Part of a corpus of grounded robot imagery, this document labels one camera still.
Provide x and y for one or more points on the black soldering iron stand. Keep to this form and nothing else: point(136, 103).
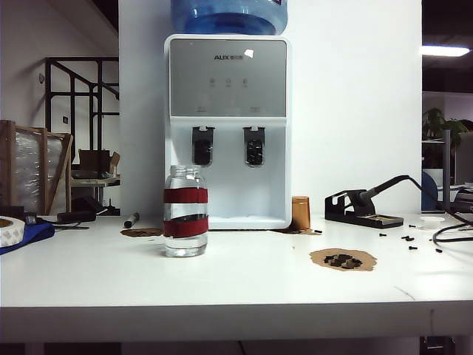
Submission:
point(340, 211)

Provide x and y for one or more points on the brown cardboard box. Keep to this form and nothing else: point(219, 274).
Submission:
point(94, 159)

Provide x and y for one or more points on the blue chair back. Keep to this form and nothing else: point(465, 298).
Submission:
point(428, 192)

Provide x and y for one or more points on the white AUX water dispenser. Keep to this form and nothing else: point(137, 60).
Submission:
point(229, 74)

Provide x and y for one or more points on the round brown paper patch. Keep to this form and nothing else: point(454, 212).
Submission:
point(319, 259)

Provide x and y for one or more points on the gray metal post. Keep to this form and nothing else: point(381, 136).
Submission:
point(446, 170)

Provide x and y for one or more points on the blue water jug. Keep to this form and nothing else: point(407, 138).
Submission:
point(229, 18)

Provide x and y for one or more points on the ceiling light panel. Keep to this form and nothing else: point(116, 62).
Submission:
point(445, 51)

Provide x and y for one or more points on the glass bottle with red bands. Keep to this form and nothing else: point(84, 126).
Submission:
point(184, 196)

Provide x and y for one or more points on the brown paper scrap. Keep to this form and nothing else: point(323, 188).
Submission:
point(295, 231)
point(142, 232)

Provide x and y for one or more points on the large white tape roll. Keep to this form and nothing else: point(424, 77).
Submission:
point(9, 233)

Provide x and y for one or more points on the gray monitor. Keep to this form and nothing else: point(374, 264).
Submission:
point(465, 159)

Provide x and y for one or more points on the black block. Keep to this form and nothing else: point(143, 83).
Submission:
point(11, 211)

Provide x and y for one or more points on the blue cloth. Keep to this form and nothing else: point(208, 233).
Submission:
point(35, 233)

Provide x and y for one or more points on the small black foam piece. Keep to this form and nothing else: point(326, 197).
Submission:
point(345, 257)
point(355, 263)
point(329, 261)

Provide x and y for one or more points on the black table bracket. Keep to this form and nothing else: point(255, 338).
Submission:
point(438, 342)

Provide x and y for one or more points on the black soldering iron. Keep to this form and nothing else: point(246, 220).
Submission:
point(384, 185)

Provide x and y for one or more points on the black stair railing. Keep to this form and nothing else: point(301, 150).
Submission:
point(99, 74)

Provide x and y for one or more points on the wooden top side table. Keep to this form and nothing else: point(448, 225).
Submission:
point(94, 182)

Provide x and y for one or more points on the green potted plant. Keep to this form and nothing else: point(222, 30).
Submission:
point(436, 118)

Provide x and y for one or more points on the black dispenser tap lever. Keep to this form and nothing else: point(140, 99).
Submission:
point(202, 148)
point(254, 148)

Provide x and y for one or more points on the black marker pen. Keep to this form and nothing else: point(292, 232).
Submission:
point(132, 220)

